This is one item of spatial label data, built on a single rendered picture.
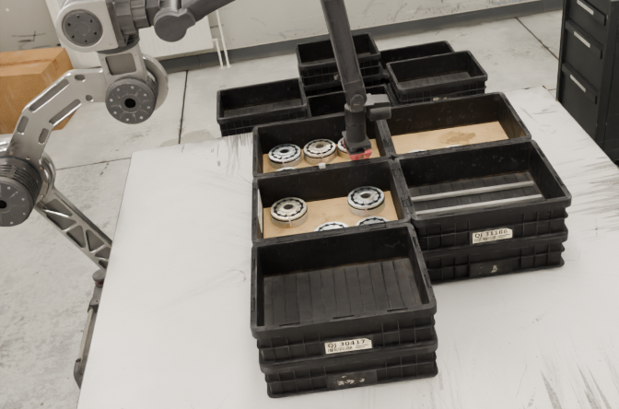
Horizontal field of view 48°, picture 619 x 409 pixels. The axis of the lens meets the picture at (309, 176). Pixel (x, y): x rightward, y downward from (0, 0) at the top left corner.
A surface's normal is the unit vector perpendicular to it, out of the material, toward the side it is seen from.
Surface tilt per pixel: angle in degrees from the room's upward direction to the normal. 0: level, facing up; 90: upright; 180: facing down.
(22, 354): 0
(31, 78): 89
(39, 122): 90
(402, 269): 0
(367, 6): 90
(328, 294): 0
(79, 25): 90
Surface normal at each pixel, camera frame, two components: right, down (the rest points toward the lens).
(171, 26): 0.13, 0.70
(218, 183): -0.12, -0.83
